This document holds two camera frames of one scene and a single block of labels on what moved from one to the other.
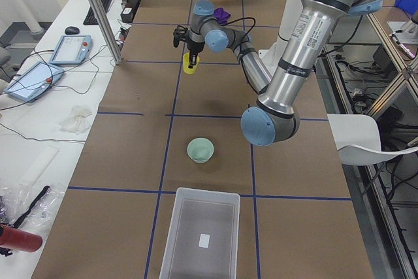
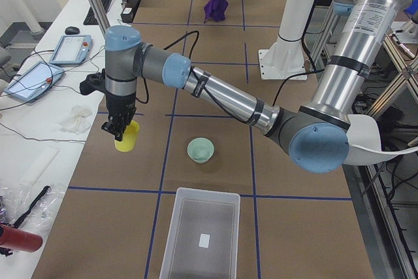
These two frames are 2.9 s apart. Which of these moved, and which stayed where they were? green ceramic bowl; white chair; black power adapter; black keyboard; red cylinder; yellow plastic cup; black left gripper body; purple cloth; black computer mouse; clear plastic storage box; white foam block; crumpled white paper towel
Moved: purple cloth; black left gripper body; yellow plastic cup
Stayed: white chair; crumpled white paper towel; clear plastic storage box; green ceramic bowl; black computer mouse; white foam block; black keyboard; red cylinder; black power adapter
